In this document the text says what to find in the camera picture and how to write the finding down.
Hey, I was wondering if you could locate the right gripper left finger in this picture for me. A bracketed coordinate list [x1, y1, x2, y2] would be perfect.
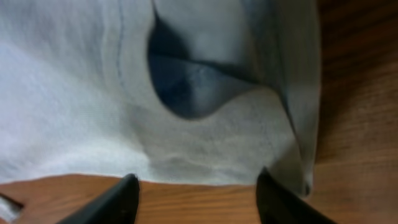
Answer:
[58, 174, 140, 224]

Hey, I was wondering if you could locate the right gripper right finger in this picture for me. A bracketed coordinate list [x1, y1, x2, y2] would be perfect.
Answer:
[256, 168, 335, 224]

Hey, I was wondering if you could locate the light blue printed t-shirt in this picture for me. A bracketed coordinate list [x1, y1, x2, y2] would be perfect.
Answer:
[1, 0, 321, 197]

